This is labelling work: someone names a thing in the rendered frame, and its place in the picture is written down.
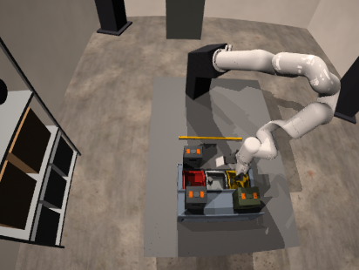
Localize yellow bin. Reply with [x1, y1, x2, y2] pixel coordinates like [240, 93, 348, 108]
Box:
[226, 171, 249, 189]

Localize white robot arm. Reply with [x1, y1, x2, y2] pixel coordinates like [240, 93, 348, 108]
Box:
[213, 45, 341, 168]

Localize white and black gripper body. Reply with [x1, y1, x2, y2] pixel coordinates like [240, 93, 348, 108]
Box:
[234, 159, 250, 175]

